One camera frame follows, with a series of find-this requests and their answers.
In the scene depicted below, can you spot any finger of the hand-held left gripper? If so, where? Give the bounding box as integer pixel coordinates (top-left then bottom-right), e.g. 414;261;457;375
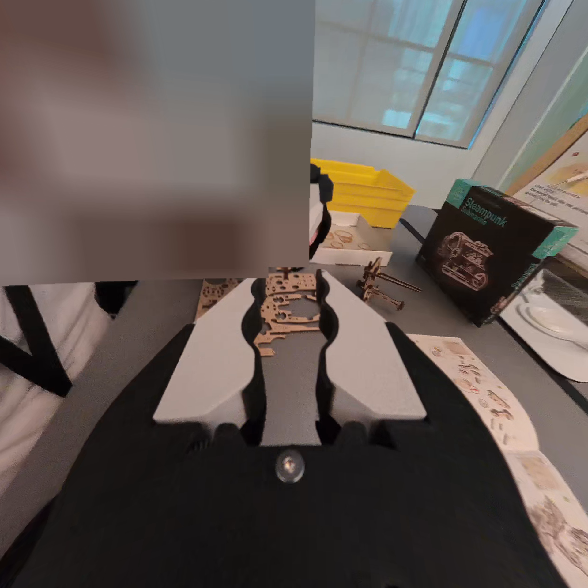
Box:
310;184;326;236

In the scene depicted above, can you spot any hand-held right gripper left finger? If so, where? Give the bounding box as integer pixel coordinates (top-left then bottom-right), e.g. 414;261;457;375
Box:
153;277;267;446

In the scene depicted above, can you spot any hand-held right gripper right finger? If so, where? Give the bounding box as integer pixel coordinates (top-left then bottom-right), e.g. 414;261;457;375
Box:
315;270;428;445

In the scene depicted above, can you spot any partly built wooden model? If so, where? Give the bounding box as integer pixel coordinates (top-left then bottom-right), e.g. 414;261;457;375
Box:
356;257;422;312

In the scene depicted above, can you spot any laser-cut wooden parts sheet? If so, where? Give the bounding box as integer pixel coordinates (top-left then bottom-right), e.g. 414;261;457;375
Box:
195;271;322;358

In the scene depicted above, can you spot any dark model kit box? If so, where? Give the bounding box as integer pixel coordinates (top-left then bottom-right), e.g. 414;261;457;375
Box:
416;178;579;328

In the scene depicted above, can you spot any yellow plastic bin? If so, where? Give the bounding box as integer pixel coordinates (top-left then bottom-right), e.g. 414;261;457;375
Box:
311;158;416;229

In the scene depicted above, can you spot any pile of rubber bands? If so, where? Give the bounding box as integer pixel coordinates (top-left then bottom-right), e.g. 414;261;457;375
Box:
322;228;372;251

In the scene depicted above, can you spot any white cardboard tray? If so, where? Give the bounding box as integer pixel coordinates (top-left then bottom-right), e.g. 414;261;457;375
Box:
311;211;394;266

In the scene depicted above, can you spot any illustrated instruction booklet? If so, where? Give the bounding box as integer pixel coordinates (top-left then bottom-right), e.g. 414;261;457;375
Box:
406;334;588;588

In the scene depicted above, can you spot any person's white shirt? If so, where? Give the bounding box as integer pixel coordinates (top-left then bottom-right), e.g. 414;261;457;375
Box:
0;282;115;497

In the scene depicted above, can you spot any grid window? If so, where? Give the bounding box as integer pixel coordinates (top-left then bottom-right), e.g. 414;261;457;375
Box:
312;0;548;150

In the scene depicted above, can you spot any paper sign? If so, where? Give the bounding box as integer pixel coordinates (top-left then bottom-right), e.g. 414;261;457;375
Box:
505;115;588;278

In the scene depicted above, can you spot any black harness strap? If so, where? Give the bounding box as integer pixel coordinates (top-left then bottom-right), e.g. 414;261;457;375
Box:
0;285;73;398

